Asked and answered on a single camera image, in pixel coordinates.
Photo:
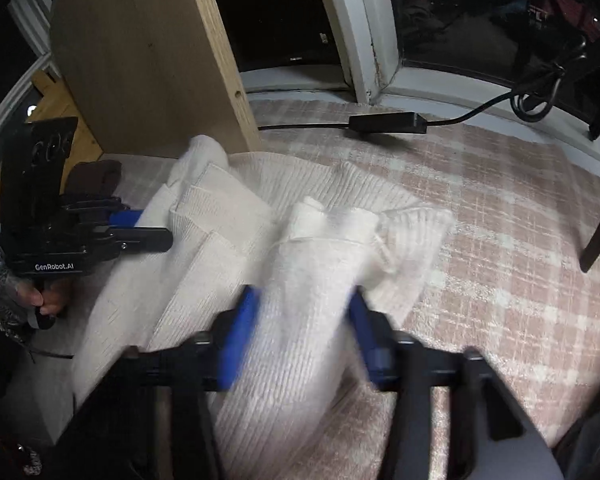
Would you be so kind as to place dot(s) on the light oak board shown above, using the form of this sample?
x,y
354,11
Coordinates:
x,y
140,50

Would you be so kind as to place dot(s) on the white window frame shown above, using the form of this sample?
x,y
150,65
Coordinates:
x,y
360,35
30,10

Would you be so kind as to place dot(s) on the pine wood panel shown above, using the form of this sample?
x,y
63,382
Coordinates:
x,y
75,125

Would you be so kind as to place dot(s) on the pink plaid blanket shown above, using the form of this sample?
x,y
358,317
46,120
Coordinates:
x,y
505,260

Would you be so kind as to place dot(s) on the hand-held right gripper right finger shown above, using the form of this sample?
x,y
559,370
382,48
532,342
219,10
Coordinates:
x,y
370,342

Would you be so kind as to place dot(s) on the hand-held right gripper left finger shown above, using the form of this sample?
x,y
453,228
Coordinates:
x,y
240,335

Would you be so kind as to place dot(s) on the person's left hand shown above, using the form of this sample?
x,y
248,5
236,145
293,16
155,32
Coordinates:
x,y
50,300

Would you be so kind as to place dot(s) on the cream knit sweater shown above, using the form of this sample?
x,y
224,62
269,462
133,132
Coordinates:
x,y
220,200

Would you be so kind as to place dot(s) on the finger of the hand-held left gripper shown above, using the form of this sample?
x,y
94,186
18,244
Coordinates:
x,y
145,240
125,218

